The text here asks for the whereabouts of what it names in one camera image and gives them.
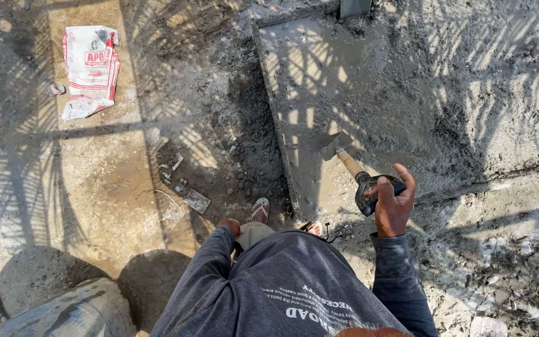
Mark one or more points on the person's left hand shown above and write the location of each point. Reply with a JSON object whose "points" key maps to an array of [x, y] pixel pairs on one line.
{"points": [[230, 227]]}

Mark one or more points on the person's right hand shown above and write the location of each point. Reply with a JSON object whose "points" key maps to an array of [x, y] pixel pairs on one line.
{"points": [[391, 213]]}

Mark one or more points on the khaki shorts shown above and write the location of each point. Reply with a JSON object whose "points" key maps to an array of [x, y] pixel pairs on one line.
{"points": [[253, 234]]}

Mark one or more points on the person's left sandal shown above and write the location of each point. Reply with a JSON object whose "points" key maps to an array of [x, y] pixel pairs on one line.
{"points": [[260, 210]]}

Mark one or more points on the person's sandal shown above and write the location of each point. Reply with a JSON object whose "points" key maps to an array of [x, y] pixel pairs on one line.
{"points": [[313, 228], [260, 210]]}

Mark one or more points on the flat grey tile shard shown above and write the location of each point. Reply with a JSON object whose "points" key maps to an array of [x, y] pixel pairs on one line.
{"points": [[197, 201]]}

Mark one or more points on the person's right sandal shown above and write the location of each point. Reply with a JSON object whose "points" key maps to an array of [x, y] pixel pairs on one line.
{"points": [[313, 228]]}

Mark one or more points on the grey printed long-sleeve shirt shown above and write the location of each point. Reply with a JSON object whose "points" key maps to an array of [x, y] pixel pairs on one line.
{"points": [[288, 285]]}

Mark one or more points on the small white debris shard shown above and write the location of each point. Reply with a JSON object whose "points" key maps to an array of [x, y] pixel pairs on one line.
{"points": [[177, 162]]}

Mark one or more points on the wet grey concrete mix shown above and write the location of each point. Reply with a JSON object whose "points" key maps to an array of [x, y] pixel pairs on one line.
{"points": [[405, 93]]}

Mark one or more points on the grey metal drum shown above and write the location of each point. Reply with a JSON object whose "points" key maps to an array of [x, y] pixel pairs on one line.
{"points": [[68, 311]]}

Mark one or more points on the grey metal blade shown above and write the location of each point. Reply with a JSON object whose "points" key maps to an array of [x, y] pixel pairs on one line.
{"points": [[354, 7]]}

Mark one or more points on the white and red cement bag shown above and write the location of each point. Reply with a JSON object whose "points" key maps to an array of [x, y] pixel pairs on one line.
{"points": [[89, 70]]}

